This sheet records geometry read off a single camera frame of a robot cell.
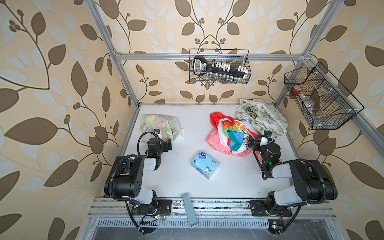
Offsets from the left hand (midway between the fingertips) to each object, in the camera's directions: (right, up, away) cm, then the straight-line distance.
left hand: (162, 138), depth 94 cm
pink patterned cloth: (+33, -1, 0) cm, 33 cm away
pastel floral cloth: (+2, +7, +2) cm, 8 cm away
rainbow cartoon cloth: (+45, +4, -5) cm, 46 cm away
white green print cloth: (+68, +13, +5) cm, 69 cm away
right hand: (+60, +1, -4) cm, 60 cm away
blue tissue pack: (+27, -13, -12) cm, 32 cm away
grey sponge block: (+18, -33, -22) cm, 43 cm away
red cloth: (+35, +14, +14) cm, 40 cm away
